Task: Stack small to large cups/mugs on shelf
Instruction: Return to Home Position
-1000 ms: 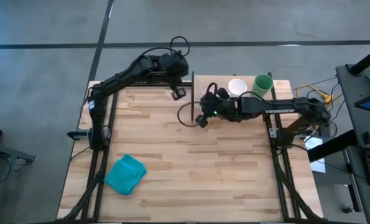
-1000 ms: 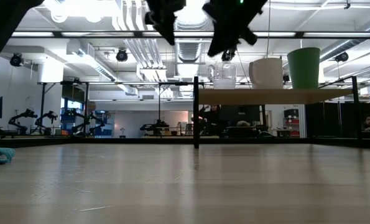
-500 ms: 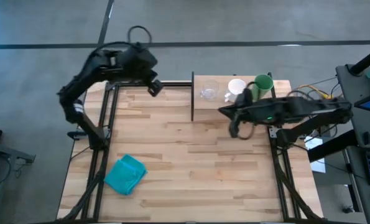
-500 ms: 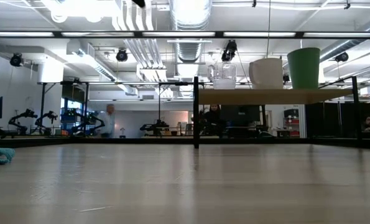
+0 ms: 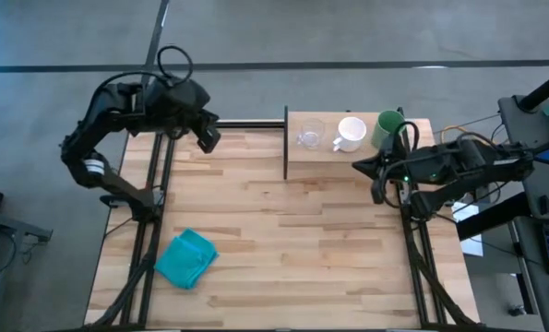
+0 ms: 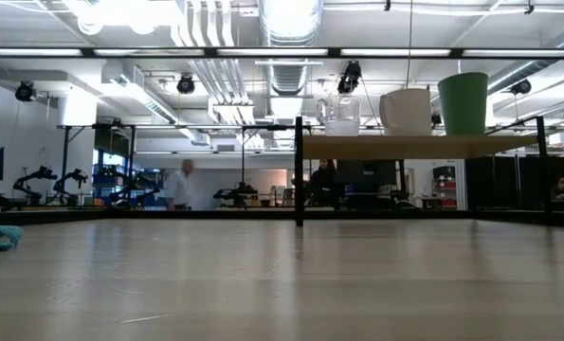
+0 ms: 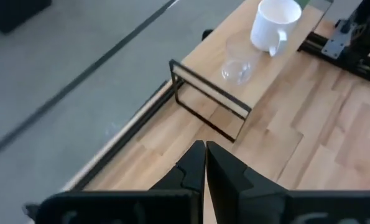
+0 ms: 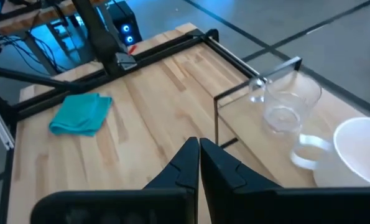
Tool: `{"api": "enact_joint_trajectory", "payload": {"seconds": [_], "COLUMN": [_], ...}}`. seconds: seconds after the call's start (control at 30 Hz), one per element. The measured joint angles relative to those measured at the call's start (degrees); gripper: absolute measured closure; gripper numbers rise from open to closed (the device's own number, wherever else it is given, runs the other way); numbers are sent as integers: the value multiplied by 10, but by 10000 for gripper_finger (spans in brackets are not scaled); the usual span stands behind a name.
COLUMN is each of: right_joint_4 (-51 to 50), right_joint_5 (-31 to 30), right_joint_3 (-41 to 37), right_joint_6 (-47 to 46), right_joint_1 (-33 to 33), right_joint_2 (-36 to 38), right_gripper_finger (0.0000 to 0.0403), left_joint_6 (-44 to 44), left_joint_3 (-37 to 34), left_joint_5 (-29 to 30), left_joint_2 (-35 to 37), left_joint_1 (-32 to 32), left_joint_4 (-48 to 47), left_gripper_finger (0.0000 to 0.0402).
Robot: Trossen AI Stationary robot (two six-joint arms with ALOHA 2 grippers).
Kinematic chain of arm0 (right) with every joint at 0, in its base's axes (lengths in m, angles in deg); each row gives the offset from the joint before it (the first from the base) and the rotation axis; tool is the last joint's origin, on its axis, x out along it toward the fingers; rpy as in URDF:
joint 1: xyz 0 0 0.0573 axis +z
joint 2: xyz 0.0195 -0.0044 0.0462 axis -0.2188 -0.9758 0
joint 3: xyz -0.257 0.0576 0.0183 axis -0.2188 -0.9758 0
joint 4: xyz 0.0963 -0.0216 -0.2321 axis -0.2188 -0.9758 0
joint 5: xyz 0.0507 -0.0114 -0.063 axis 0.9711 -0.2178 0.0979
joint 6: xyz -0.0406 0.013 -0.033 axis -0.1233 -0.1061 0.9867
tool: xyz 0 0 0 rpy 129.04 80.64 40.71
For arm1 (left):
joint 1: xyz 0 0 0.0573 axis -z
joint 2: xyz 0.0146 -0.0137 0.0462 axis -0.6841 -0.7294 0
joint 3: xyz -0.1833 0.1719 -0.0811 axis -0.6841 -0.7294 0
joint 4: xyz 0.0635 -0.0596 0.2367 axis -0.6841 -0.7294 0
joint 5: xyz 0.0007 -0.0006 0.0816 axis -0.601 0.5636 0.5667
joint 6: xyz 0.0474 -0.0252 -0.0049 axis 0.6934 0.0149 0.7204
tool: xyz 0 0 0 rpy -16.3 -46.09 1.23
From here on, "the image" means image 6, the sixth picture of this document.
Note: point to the clear footed plastic cup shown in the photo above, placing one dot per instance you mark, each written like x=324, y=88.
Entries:
x=340, y=120

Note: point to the white plastic cup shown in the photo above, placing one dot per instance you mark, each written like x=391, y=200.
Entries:
x=407, y=113

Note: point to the green plastic cup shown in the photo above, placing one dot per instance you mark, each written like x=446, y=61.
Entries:
x=464, y=106

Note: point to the background black robot arm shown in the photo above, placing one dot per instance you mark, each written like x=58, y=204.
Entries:
x=236, y=192
x=32, y=182
x=70, y=182
x=134, y=187

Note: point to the red storage shelf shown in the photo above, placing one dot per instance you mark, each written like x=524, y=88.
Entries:
x=445, y=189

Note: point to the black background cabinet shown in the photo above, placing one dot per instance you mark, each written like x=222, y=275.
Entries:
x=367, y=175

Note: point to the black room partition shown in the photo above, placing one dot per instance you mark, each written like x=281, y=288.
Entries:
x=509, y=182

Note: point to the black table edge rail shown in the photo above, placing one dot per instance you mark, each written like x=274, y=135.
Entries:
x=191, y=214

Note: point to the black hanging ceiling camera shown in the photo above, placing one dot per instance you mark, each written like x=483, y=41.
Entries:
x=25, y=91
x=185, y=85
x=522, y=87
x=350, y=78

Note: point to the wooden shelf with black frame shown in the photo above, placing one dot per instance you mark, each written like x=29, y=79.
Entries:
x=405, y=147

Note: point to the silver ventilation duct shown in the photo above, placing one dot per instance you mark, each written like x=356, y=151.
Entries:
x=288, y=38

